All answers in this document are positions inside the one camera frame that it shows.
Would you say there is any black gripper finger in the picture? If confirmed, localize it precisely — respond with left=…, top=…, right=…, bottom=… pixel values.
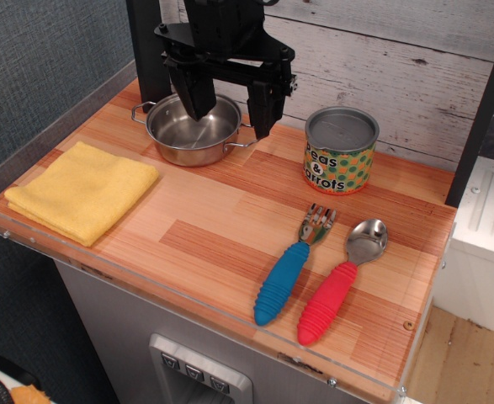
left=247, top=82, right=286, bottom=140
left=164, top=58, right=216, bottom=121

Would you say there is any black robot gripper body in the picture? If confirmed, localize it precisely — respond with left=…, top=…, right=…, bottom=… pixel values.
left=155, top=1, right=296, bottom=97

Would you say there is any yellow towel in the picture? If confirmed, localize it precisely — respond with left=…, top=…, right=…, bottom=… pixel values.
left=4, top=141, right=159, bottom=247

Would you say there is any stainless steel pot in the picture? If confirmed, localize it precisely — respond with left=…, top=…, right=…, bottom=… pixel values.
left=131, top=94, right=258, bottom=167

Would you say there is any peas and carrots can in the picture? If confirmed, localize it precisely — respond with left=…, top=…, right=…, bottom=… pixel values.
left=303, top=106, right=380, bottom=196

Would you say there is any grey toy fridge cabinet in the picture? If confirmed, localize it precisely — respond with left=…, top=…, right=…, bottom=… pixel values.
left=52, top=256, right=357, bottom=404

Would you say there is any white cabinet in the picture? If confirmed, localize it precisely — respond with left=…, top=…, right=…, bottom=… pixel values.
left=433, top=157, right=494, bottom=331

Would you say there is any silver dispenser button panel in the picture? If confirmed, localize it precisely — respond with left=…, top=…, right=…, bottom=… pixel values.
left=149, top=333, right=254, bottom=403

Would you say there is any orange object at corner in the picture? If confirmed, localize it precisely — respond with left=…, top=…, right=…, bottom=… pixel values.
left=10, top=385, right=52, bottom=404

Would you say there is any black vertical post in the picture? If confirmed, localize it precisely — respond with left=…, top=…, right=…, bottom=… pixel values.
left=125, top=0, right=172, bottom=103

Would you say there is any red handled spoon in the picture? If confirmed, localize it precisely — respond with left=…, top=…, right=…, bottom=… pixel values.
left=297, top=219, right=388, bottom=346

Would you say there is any blue handled fork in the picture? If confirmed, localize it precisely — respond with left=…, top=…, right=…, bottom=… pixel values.
left=253, top=204, right=337, bottom=326

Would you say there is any dark right frame post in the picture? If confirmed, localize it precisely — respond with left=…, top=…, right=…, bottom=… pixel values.
left=445, top=64, right=494, bottom=208

